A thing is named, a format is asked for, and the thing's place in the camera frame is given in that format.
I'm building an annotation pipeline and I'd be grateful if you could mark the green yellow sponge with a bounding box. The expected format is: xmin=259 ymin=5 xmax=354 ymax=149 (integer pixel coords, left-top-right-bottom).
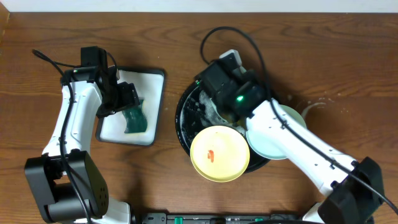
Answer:
xmin=122 ymin=99 xmax=147 ymax=134

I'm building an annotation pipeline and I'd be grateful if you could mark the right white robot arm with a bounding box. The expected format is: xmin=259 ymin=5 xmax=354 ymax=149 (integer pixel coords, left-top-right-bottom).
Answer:
xmin=211 ymin=69 xmax=388 ymax=223

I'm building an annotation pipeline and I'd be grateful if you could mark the yellow plate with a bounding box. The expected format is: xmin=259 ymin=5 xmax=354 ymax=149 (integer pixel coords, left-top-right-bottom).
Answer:
xmin=190 ymin=126 xmax=250 ymax=182

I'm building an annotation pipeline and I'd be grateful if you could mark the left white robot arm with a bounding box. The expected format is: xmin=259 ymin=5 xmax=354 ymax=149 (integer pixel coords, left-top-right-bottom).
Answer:
xmin=24 ymin=81 xmax=134 ymax=223

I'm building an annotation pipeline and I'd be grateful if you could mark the black round tray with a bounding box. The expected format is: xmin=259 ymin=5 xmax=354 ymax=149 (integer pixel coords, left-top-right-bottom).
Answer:
xmin=175 ymin=79 xmax=274 ymax=174

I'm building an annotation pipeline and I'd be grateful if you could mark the mint plate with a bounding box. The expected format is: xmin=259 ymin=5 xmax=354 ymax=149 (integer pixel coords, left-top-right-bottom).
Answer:
xmin=246 ymin=105 xmax=307 ymax=160
xmin=219 ymin=49 xmax=247 ymax=73

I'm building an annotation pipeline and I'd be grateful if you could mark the white rectangular sponge tray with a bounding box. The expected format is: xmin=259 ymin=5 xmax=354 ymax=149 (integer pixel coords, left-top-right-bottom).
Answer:
xmin=96 ymin=67 xmax=165 ymax=146

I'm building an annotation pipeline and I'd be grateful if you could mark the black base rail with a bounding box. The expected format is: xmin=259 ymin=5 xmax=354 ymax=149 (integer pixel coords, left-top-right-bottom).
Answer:
xmin=132 ymin=212 xmax=304 ymax=224

